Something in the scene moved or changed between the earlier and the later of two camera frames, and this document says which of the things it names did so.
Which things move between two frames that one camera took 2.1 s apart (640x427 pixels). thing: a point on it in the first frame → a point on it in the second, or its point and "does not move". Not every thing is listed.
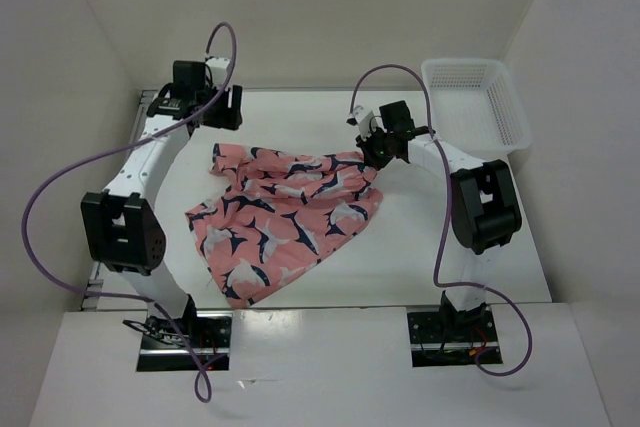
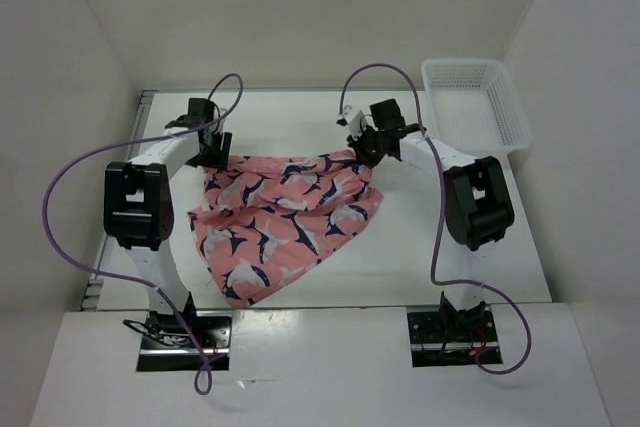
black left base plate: [207, 332] does not move
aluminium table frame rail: [91, 295] does not move
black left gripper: [223, 120] → [220, 158]
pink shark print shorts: [273, 211] does not move
